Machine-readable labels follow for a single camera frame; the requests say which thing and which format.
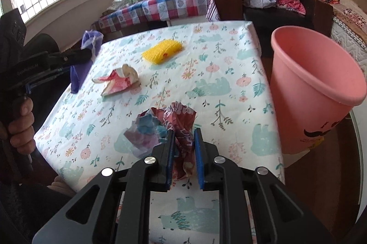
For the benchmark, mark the person's left hand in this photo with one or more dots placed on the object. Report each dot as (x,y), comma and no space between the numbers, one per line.
(21,132)

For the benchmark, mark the purple plastic bag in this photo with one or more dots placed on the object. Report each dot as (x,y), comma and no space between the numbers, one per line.
(83,76)

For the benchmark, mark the plaid tablecloth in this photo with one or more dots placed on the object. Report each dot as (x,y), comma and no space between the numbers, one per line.
(160,7)

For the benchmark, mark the pink plastic bin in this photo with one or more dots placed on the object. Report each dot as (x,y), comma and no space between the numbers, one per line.
(301,106)

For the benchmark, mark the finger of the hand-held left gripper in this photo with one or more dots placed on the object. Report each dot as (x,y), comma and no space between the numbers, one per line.
(71,57)
(51,76)

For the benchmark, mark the black leather armchair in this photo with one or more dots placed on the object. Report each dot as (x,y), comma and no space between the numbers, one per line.
(272,20)

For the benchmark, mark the red printed paper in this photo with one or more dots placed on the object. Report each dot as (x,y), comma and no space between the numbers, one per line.
(183,123)

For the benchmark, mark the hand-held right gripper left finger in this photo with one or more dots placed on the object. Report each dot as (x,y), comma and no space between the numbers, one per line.
(171,160)

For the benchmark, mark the crumpled blue pink paper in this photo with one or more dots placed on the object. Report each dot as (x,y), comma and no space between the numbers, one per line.
(143,132)

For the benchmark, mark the floral brown bedspread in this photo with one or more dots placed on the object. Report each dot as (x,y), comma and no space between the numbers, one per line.
(354,13)

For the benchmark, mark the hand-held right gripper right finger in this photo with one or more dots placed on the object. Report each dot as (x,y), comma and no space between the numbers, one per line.
(198,160)

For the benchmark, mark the quilted bed mattress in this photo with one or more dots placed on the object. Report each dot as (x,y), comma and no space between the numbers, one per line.
(348,37)

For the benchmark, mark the person's dark clothing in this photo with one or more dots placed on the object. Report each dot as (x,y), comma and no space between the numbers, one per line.
(25,209)

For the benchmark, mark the pink white crumpled wrapper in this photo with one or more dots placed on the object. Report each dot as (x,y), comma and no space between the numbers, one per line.
(120,82)

